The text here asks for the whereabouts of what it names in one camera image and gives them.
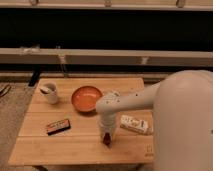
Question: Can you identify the wooden table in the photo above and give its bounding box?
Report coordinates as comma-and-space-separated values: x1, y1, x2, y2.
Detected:
8, 78, 153, 166

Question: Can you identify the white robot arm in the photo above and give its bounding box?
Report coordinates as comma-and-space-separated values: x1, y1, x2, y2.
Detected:
96, 70, 213, 171

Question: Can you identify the orange ceramic bowl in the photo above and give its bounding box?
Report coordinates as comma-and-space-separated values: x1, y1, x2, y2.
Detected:
71, 86, 102, 112

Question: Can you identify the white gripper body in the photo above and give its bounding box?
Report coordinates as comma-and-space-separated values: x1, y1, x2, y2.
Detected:
98, 120, 116, 138

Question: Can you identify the grey bench rail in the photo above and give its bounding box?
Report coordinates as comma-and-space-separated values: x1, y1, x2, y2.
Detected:
0, 48, 213, 67

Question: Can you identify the white tube package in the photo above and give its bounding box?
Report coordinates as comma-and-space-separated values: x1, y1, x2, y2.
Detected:
120, 115, 153, 135

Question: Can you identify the black red small box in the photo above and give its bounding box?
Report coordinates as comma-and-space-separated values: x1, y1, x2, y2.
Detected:
46, 119, 71, 135

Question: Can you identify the white cup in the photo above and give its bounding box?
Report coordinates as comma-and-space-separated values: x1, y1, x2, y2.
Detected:
39, 83, 59, 104

